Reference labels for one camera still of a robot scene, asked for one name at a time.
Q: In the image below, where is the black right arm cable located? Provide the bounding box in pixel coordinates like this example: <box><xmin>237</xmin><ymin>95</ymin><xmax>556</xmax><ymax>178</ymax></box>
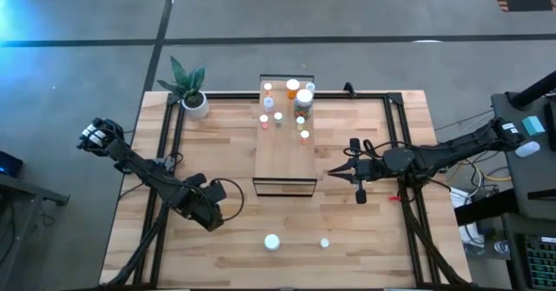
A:
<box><xmin>342</xmin><ymin>139</ymin><xmax>409</xmax><ymax>160</ymax></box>

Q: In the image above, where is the wooden shelf black metal frame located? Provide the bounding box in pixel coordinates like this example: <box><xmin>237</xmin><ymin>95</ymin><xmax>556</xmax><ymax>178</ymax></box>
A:
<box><xmin>251</xmin><ymin>73</ymin><xmax>319</xmax><ymax>198</ymax></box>

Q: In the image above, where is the dark grey lower desk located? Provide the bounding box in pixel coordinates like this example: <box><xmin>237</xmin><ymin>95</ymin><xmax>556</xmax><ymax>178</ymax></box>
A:
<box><xmin>501</xmin><ymin>212</ymin><xmax>556</xmax><ymax>291</ymax></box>

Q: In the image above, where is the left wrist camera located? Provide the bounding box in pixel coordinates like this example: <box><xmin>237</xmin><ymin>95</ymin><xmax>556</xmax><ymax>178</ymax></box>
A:
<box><xmin>207</xmin><ymin>181</ymin><xmax>228</xmax><ymax>203</ymax></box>

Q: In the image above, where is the yellow cable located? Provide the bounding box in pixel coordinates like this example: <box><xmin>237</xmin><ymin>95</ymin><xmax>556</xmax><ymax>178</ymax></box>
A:
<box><xmin>475</xmin><ymin>162</ymin><xmax>513</xmax><ymax>182</ymax></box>

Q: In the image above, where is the white power strip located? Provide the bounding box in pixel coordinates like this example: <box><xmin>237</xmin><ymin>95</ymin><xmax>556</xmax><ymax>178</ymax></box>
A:
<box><xmin>449</xmin><ymin>186</ymin><xmax>486</xmax><ymax>247</ymax></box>

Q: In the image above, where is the black pole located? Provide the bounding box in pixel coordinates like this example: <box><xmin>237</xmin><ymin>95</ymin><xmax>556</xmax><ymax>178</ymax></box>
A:
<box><xmin>507</xmin><ymin>69</ymin><xmax>556</xmax><ymax>111</ymax></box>

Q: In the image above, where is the teal box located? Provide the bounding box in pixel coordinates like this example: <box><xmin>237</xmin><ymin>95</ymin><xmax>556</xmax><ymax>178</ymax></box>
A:
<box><xmin>521</xmin><ymin>116</ymin><xmax>546</xmax><ymax>137</ymax></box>

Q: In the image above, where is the green plant in white pot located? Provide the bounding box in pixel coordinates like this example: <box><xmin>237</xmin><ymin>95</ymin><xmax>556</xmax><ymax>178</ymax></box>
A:
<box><xmin>156</xmin><ymin>55</ymin><xmax>211</xmax><ymax>120</ymax></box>

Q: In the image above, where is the grey metal stand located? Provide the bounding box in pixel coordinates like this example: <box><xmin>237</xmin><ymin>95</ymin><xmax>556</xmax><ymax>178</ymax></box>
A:
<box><xmin>0</xmin><ymin>172</ymin><xmax>70</xmax><ymax>291</ymax></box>

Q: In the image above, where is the white cup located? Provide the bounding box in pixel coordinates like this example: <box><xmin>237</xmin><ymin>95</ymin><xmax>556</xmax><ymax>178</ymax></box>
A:
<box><xmin>514</xmin><ymin>141</ymin><xmax>542</xmax><ymax>158</ymax></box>

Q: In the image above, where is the multivitamin gummies bottle green label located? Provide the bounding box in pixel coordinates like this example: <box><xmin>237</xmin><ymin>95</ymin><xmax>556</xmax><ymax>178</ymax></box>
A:
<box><xmin>294</xmin><ymin>89</ymin><xmax>314</xmax><ymax>121</ymax></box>

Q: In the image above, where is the orange pill bottle white cap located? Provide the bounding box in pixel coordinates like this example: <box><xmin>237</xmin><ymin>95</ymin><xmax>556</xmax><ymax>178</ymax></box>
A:
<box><xmin>286</xmin><ymin>78</ymin><xmax>301</xmax><ymax>100</ymax></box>

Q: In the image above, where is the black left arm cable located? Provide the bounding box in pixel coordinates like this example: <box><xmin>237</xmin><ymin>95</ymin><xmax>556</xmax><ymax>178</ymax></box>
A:
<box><xmin>210</xmin><ymin>176</ymin><xmax>246</xmax><ymax>223</ymax></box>

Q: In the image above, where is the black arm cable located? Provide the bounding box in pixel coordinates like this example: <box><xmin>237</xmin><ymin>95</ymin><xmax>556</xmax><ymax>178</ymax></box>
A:
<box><xmin>210</xmin><ymin>176</ymin><xmax>246</xmax><ymax>223</ymax></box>
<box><xmin>342</xmin><ymin>139</ymin><xmax>409</xmax><ymax>160</ymax></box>

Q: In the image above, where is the black keyboard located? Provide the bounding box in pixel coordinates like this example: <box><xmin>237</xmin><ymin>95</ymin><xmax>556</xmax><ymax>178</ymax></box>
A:
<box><xmin>523</xmin><ymin>234</ymin><xmax>556</xmax><ymax>290</ymax></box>

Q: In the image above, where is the white aspirin bottle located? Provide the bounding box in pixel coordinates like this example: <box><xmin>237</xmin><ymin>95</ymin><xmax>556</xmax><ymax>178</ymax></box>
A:
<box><xmin>263</xmin><ymin>233</ymin><xmax>281</xmax><ymax>253</ymax></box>

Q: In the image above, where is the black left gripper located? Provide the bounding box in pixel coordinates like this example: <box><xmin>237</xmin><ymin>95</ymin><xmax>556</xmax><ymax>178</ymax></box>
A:
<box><xmin>177</xmin><ymin>173</ymin><xmax>226</xmax><ymax>233</ymax></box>

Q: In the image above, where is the black box blue light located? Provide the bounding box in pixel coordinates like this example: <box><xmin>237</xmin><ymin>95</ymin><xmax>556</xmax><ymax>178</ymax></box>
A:
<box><xmin>0</xmin><ymin>150</ymin><xmax>23</xmax><ymax>179</ymax></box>

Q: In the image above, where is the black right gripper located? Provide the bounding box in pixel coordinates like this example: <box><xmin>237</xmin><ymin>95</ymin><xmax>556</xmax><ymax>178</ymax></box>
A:
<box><xmin>328</xmin><ymin>137</ymin><xmax>386</xmax><ymax>205</ymax></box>

